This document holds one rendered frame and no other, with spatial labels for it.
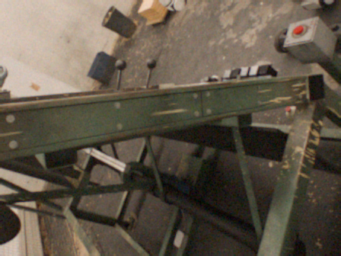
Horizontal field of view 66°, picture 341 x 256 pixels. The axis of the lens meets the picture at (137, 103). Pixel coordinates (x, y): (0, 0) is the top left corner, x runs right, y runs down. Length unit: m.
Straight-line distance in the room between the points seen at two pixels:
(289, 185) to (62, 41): 5.95
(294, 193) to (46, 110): 0.96
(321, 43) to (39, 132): 1.14
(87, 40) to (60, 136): 6.17
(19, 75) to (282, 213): 4.58
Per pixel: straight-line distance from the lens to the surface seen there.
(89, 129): 0.60
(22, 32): 6.52
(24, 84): 5.10
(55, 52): 6.55
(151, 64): 0.92
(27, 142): 0.58
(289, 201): 1.20
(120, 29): 5.86
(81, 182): 2.25
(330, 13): 2.40
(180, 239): 2.32
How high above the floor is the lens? 1.84
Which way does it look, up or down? 26 degrees down
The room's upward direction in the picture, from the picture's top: 63 degrees counter-clockwise
